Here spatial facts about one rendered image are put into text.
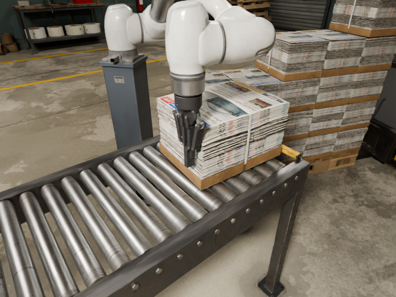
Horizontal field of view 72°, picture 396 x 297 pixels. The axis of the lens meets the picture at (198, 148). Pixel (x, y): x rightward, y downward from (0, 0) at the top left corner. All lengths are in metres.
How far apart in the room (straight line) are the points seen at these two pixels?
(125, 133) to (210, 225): 1.12
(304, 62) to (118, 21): 1.12
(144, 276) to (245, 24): 0.65
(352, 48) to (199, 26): 1.58
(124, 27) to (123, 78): 0.26
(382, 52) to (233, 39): 1.73
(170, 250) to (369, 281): 1.35
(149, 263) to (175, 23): 0.56
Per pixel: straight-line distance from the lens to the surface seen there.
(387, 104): 2.99
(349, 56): 2.14
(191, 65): 0.67
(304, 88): 1.99
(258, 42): 0.73
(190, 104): 0.71
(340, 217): 2.16
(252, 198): 0.89
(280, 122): 1.01
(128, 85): 1.63
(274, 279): 1.56
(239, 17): 0.74
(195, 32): 0.65
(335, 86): 2.16
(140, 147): 1.14
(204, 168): 0.85
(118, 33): 1.59
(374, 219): 2.26
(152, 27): 1.57
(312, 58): 1.94
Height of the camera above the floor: 1.39
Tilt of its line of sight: 32 degrees down
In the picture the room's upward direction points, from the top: straight up
